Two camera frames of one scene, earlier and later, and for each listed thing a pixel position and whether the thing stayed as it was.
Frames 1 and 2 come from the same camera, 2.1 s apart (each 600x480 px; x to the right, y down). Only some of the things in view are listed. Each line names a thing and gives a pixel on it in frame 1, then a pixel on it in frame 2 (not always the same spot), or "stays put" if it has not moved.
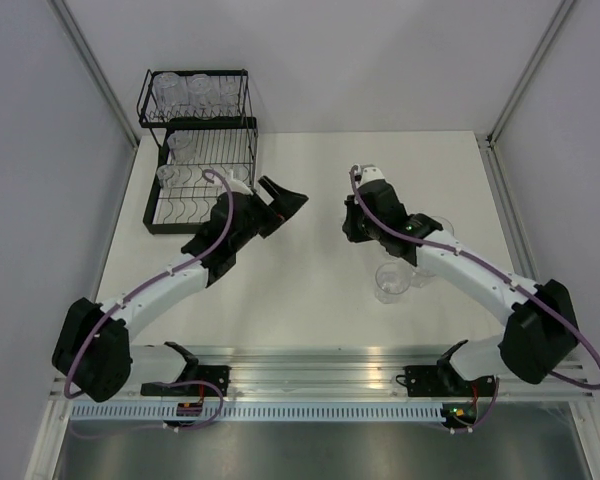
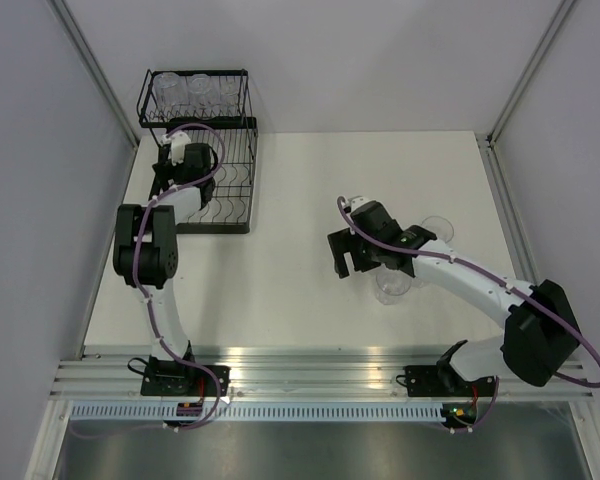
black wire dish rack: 204,121 stays put
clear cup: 391,280 stays put
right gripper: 353,234 → 344,241
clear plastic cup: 445,224 stays put
